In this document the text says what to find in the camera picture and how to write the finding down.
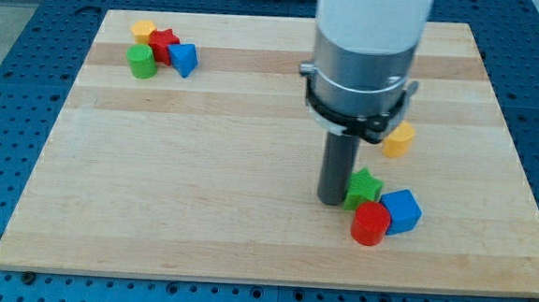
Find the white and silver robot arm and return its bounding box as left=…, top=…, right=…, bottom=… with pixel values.
left=310, top=0, right=433, bottom=117

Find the green star block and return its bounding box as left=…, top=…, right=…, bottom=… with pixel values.
left=342, top=168, right=384, bottom=210

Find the red cylinder block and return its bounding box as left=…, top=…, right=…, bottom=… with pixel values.
left=350, top=201, right=391, bottom=246

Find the wooden board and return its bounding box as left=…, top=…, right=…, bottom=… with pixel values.
left=0, top=10, right=539, bottom=298

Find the yellow cylinder block right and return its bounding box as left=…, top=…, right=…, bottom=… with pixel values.
left=382, top=121, right=416, bottom=158

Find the blue cube block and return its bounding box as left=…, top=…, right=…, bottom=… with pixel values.
left=380, top=189, right=422, bottom=236

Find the red star block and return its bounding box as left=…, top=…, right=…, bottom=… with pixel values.
left=149, top=29, right=181, bottom=66

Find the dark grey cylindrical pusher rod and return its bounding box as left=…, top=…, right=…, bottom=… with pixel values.
left=317, top=133, right=359, bottom=206

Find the green cylinder block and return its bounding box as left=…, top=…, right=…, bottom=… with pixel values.
left=126, top=44, right=157, bottom=79

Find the blue triangle block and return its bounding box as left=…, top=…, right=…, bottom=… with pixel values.
left=168, top=44, right=198, bottom=79

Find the yellow hexagon block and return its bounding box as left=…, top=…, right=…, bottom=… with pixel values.
left=130, top=20, right=157, bottom=44

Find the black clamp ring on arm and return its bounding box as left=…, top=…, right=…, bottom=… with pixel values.
left=295, top=62, right=421, bottom=148

